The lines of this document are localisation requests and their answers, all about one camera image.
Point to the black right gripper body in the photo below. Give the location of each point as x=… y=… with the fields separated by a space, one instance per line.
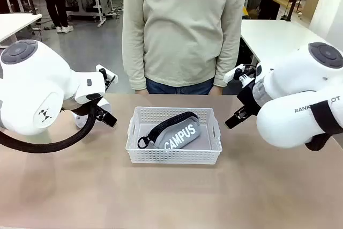
x=247 y=97

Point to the grey CAMPUS zipper pouch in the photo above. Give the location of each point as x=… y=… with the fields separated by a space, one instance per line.
x=185 y=137

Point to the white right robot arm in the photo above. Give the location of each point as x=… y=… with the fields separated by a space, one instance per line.
x=289 y=95

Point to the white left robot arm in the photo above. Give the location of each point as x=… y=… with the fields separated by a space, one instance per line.
x=32 y=87

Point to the person's left forearm beige sleeve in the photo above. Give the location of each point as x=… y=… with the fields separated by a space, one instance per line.
x=227 y=65

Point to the person's right forearm beige sleeve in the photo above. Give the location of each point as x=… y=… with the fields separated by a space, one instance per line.
x=135 y=73

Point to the white perforated plastic basket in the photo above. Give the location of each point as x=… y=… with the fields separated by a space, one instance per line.
x=171 y=156

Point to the white rounded gripper fitting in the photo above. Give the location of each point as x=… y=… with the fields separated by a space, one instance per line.
x=80 y=121
x=105 y=102

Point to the person in beige sweater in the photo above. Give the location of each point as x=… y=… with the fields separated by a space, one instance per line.
x=182 y=25

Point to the wooden table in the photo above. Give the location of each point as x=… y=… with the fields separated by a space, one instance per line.
x=281 y=0

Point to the brown cardboard box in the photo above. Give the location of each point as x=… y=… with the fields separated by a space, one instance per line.
x=320 y=1

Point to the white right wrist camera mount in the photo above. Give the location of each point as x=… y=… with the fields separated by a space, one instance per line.
x=230 y=74

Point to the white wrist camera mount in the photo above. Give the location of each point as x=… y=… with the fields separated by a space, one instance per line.
x=97 y=67
x=230 y=74

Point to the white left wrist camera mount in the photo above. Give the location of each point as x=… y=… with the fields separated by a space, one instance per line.
x=97 y=67

